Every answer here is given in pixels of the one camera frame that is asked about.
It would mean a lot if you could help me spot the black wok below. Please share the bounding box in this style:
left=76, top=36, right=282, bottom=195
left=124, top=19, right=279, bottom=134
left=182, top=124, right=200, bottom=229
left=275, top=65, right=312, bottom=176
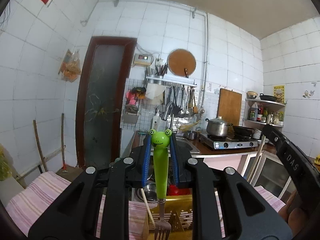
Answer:
left=232, top=126, right=254, bottom=139

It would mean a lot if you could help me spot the orange hanging bag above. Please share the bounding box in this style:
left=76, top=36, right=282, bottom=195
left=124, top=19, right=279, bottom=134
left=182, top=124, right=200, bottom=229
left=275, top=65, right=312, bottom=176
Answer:
left=58, top=50, right=81, bottom=82

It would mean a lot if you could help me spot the steel cooking pot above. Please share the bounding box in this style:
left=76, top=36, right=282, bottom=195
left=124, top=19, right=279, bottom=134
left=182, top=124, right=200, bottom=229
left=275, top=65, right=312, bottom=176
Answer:
left=205, top=116, right=233, bottom=137

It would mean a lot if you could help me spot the round wooden board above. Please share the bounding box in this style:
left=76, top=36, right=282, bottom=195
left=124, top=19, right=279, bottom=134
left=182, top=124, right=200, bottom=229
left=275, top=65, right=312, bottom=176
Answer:
left=167, top=49, right=196, bottom=77

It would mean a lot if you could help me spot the dark brown door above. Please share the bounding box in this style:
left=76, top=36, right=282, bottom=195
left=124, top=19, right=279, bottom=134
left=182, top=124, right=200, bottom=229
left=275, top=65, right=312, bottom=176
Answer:
left=75, top=36, right=137, bottom=169

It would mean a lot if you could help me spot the steel sink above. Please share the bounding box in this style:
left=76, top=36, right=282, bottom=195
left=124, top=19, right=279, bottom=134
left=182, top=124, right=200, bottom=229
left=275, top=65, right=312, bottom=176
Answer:
left=176, top=137, right=200, bottom=154

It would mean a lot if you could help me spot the wall utensil rack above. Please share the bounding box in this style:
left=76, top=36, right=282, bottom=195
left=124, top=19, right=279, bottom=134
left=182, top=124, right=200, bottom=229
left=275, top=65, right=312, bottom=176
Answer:
left=146, top=75, right=197, bottom=87

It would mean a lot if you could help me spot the green frog handle fork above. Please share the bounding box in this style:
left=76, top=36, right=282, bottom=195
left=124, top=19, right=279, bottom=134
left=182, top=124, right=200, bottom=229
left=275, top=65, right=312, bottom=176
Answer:
left=149, top=129, right=172, bottom=239

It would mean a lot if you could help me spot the pink striped tablecloth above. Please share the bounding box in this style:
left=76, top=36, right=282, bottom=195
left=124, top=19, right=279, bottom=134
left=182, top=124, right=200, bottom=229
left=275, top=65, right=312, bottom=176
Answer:
left=5, top=171, right=286, bottom=240

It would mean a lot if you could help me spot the yellow wall poster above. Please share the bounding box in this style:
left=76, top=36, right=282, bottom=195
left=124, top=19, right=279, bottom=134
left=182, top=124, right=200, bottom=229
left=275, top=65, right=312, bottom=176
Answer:
left=273, top=85, right=285, bottom=103

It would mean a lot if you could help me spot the yellow perforated utensil holder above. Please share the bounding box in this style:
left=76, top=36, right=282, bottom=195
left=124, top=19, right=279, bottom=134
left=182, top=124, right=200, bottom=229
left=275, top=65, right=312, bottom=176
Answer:
left=144, top=194, right=193, bottom=239

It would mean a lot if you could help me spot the yellow plastic bag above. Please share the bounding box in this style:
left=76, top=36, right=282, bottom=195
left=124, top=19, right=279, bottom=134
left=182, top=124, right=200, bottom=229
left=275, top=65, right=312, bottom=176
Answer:
left=0, top=145, right=12, bottom=181

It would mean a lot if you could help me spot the gas stove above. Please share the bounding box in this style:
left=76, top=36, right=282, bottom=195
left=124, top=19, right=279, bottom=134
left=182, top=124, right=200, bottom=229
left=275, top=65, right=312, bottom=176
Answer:
left=199, top=133, right=258, bottom=150

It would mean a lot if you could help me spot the corner shelf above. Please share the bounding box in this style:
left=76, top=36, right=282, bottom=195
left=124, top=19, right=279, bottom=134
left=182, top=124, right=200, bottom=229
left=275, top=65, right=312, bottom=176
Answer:
left=242, top=99, right=285, bottom=132

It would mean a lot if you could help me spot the person right hand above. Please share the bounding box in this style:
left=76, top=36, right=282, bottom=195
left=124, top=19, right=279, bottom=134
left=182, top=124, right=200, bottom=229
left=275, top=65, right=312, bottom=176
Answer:
left=278, top=190, right=306, bottom=236

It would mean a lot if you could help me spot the rectangular wooden cutting board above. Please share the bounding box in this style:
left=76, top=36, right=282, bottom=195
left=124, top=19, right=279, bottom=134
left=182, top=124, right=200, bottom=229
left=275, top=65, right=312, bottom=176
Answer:
left=217, top=88, right=242, bottom=126

